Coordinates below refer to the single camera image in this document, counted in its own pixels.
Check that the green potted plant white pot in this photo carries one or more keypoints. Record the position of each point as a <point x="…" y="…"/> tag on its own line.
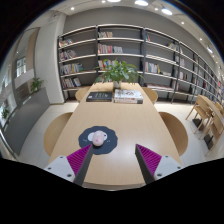
<point x="118" y="71"/>

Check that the grey bookshelf unit with books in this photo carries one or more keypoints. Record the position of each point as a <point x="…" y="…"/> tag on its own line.
<point x="83" y="46"/>

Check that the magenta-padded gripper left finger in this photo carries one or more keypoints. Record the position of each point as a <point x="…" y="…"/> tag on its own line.
<point x="58" y="165"/>

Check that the white book with dark spine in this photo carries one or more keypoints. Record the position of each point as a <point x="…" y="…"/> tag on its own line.
<point x="128" y="101"/>

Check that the black hardcover book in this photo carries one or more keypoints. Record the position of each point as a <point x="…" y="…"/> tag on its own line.
<point x="99" y="96"/>

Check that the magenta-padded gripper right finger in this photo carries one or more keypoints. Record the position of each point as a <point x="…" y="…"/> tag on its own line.
<point x="170" y="164"/>

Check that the wooden round-back chair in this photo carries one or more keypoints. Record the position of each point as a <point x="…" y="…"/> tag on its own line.
<point x="151" y="95"/>
<point x="55" y="133"/>
<point x="176" y="131"/>
<point x="81" y="94"/>

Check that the pink computer mouse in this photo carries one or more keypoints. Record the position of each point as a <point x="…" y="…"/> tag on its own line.
<point x="99" y="138"/>

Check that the small green plant on ledge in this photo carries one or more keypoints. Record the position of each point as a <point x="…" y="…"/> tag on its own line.
<point x="36" y="85"/>

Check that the background wooden tables and chairs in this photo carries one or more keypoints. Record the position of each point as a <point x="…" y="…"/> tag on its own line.
<point x="208" y="116"/>

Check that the white printed-cover book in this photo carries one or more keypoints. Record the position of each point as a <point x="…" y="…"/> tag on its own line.
<point x="128" y="94"/>

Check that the dark sheep-print mouse pad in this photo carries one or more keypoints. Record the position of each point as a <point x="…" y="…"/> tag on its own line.
<point x="111" y="143"/>

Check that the recessed ceiling lights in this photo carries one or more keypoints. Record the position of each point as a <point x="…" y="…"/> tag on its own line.
<point x="141" y="2"/>

